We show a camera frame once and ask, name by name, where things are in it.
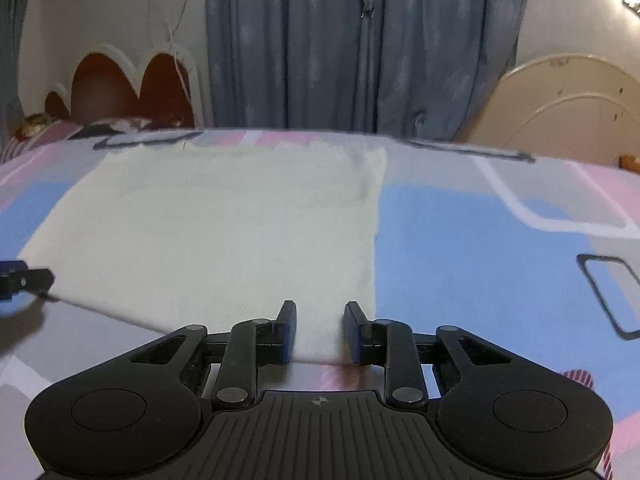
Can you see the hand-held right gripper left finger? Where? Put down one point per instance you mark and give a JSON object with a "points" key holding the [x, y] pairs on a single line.
{"points": [[286, 332]]}

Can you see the floral red yellow cloth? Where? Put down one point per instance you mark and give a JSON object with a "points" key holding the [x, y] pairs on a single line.
{"points": [[34, 124]]}

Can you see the glowing wall lamp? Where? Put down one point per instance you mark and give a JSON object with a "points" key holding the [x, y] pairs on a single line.
{"points": [[631, 2]]}

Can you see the red white-trimmed headboard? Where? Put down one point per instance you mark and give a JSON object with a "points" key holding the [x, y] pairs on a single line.
{"points": [[105, 90]]}

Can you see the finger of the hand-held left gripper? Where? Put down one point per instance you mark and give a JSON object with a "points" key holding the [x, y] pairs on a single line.
{"points": [[12, 264], [35, 278]]}

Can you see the orange patterned cloth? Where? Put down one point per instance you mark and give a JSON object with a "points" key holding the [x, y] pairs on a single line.
{"points": [[631, 165]]}

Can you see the wide blue curtain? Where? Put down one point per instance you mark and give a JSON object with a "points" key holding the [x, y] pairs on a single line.
{"points": [[325, 45]]}

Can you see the cream arched bed board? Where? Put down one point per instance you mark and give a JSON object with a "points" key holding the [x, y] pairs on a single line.
{"points": [[560, 115]]}

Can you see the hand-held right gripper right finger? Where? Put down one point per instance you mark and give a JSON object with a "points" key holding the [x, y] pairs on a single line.
{"points": [[354, 332]]}

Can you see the striped pink pillow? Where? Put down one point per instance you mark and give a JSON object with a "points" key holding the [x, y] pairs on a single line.
{"points": [[35, 141]]}

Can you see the narrow blue curtain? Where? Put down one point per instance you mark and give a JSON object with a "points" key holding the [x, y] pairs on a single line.
{"points": [[12, 50]]}

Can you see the dark floral blanket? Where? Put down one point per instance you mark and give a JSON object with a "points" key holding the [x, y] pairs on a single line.
{"points": [[135, 124]]}

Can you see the cream knitted sweater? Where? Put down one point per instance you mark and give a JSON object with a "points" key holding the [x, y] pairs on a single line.
{"points": [[210, 230]]}

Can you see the patterned pink blue bedsheet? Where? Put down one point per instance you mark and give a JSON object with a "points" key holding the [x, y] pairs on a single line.
{"points": [[475, 240]]}

